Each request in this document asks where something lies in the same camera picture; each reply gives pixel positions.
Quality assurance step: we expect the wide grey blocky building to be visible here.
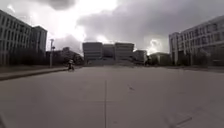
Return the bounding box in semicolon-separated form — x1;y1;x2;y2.
82;41;148;66

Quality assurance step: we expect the grey concrete road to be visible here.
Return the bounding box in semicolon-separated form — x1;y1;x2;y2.
0;65;224;128

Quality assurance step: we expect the person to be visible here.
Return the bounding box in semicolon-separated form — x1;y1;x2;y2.
67;59;75;72

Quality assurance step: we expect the low building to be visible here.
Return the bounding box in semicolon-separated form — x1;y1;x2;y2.
148;51;172;66

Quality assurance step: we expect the dark row of trees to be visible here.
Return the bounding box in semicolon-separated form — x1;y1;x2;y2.
45;46;85;66

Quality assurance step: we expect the pole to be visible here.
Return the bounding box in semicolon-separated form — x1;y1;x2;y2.
49;38;55;68

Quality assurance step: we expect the dark hedge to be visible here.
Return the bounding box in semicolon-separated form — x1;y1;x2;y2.
7;49;48;67

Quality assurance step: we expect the raised kerb strip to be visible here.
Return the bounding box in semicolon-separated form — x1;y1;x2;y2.
0;66;70;82

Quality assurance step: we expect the large pale multistorey building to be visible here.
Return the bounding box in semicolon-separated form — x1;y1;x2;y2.
0;9;49;66
168;14;224;66

